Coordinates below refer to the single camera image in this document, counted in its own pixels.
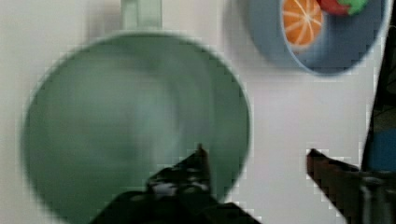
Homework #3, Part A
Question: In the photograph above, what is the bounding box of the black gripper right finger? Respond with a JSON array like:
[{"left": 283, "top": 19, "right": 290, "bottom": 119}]
[{"left": 306, "top": 148, "right": 395, "bottom": 224}]

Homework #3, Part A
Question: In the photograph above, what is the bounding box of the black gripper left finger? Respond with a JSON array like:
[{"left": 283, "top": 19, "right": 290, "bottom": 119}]
[{"left": 146, "top": 144, "right": 211, "bottom": 200}]

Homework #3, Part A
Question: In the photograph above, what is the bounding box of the mint green mug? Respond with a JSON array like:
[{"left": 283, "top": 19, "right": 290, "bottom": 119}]
[{"left": 21, "top": 0, "right": 252, "bottom": 224}]

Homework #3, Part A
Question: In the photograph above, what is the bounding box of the small blue bowl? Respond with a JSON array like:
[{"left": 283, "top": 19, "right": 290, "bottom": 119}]
[{"left": 248, "top": 0, "right": 392, "bottom": 76}]

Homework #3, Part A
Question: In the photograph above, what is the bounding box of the orange slice toy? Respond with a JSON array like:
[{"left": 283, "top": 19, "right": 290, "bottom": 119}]
[{"left": 282, "top": 0, "right": 323, "bottom": 53}]

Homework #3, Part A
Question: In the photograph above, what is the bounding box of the strawberry toy in bowl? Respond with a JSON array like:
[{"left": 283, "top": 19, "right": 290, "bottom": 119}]
[{"left": 317, "top": 0, "right": 369, "bottom": 16}]

